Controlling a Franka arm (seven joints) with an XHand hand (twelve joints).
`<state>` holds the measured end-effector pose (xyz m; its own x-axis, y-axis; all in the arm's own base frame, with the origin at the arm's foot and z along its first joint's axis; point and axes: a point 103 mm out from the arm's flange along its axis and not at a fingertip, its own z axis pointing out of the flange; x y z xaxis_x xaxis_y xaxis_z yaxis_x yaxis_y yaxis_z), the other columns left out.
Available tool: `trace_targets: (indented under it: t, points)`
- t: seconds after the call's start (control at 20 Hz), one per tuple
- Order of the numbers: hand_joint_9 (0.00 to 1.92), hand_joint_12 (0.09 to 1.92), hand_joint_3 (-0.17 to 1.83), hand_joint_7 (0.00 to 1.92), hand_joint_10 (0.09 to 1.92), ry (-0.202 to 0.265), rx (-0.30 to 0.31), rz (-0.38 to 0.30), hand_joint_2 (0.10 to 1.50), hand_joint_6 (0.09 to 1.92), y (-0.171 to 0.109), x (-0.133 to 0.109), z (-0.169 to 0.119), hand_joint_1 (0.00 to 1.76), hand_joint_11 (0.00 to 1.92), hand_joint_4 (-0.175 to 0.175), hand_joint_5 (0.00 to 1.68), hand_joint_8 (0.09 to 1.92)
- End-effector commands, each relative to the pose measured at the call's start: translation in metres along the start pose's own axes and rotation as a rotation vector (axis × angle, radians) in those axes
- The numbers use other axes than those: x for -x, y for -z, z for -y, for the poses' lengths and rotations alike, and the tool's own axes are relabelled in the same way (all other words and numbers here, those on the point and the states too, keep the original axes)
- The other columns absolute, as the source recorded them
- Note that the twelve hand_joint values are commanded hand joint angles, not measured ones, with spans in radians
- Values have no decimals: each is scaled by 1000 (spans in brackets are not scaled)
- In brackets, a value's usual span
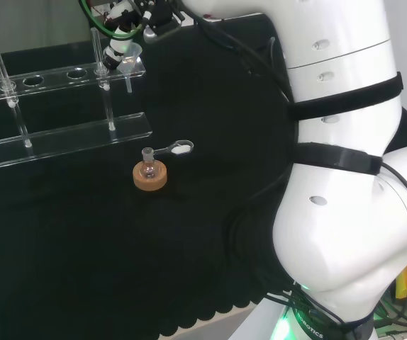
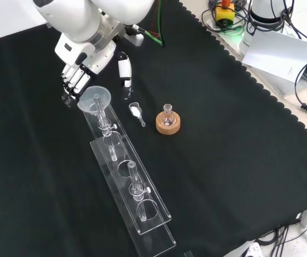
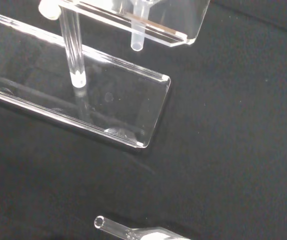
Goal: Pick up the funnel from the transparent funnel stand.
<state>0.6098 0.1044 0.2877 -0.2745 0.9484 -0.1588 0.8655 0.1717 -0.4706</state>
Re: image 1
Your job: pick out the pale board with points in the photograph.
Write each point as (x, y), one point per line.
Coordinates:
(29, 25)

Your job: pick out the clear plastic funnel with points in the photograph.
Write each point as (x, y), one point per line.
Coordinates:
(129, 63)

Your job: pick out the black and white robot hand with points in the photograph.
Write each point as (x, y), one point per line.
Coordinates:
(118, 46)

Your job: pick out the glass weighing funnel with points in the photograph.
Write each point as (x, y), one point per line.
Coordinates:
(179, 148)

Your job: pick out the small round-bottom glass flask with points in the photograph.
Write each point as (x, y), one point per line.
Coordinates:
(149, 168)

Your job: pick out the clear acrylic funnel stand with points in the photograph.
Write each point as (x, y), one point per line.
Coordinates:
(65, 140)

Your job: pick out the black bench cloth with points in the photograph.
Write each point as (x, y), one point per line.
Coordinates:
(65, 230)

